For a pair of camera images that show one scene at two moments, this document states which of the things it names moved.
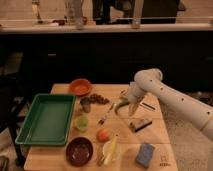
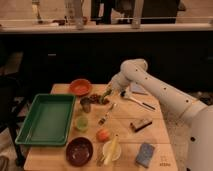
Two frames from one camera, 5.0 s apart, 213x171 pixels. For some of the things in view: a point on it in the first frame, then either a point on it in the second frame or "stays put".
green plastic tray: x=47 y=120 stays put
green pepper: x=122 y=101 -> x=103 y=97
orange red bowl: x=80 y=87 stays put
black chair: x=12 y=91 stays put
